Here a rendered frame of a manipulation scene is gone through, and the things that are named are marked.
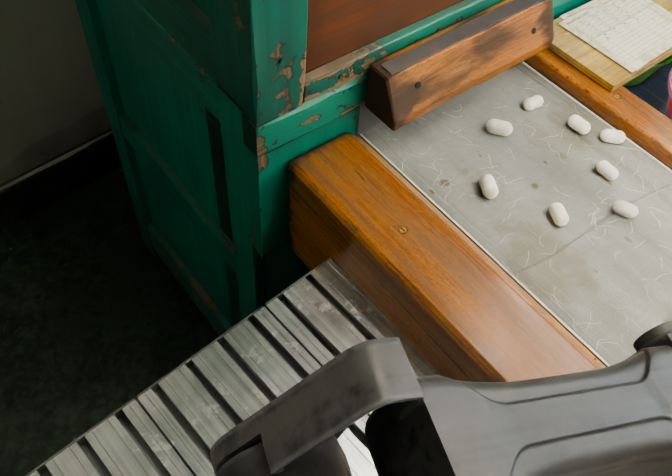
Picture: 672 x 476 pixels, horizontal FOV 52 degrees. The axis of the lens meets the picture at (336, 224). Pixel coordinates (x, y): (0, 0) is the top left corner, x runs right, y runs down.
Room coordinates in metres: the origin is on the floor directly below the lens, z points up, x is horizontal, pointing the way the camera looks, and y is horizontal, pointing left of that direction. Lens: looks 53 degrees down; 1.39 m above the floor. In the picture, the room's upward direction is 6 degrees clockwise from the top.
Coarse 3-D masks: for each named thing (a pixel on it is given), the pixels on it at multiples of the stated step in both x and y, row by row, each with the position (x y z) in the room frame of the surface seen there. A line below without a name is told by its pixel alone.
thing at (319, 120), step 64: (128, 0) 0.78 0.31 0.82; (576, 0) 0.94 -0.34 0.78; (128, 64) 0.86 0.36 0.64; (192, 64) 0.65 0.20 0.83; (128, 128) 0.88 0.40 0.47; (192, 128) 0.71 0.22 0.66; (256, 128) 0.55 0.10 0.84; (320, 128) 0.61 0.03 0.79; (192, 192) 0.73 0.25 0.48; (256, 192) 0.55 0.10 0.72; (192, 256) 0.77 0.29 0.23; (256, 256) 0.57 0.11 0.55
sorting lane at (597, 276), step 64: (384, 128) 0.67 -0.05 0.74; (448, 128) 0.68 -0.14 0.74; (448, 192) 0.56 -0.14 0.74; (512, 192) 0.57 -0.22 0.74; (576, 192) 0.59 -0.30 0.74; (640, 192) 0.60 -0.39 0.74; (512, 256) 0.48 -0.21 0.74; (576, 256) 0.48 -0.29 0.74; (640, 256) 0.49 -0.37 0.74; (576, 320) 0.40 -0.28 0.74; (640, 320) 0.40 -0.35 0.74
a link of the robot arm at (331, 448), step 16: (256, 448) 0.11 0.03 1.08; (320, 448) 0.11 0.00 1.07; (336, 448) 0.12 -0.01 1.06; (224, 464) 0.10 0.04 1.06; (240, 464) 0.10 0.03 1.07; (256, 464) 0.10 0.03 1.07; (288, 464) 0.10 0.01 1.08; (304, 464) 0.10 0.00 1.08; (320, 464) 0.10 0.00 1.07; (336, 464) 0.11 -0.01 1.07
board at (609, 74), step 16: (592, 0) 0.96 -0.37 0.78; (656, 0) 0.97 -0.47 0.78; (560, 32) 0.87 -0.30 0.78; (560, 48) 0.83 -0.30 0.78; (576, 48) 0.83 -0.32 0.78; (592, 48) 0.83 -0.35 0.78; (576, 64) 0.80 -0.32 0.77; (592, 64) 0.80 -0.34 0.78; (608, 64) 0.80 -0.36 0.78; (608, 80) 0.77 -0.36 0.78; (624, 80) 0.77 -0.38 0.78
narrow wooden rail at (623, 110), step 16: (528, 64) 0.83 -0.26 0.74; (544, 64) 0.81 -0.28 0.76; (560, 64) 0.81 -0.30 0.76; (560, 80) 0.79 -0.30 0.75; (576, 80) 0.77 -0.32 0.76; (592, 80) 0.78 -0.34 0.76; (576, 96) 0.76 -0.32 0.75; (592, 96) 0.75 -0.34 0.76; (608, 96) 0.75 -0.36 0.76; (624, 96) 0.75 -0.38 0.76; (608, 112) 0.72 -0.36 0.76; (624, 112) 0.72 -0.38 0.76; (640, 112) 0.72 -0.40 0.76; (656, 112) 0.72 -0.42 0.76; (624, 128) 0.70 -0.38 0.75; (640, 128) 0.69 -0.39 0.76; (656, 128) 0.69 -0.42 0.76; (640, 144) 0.68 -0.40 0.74; (656, 144) 0.67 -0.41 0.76
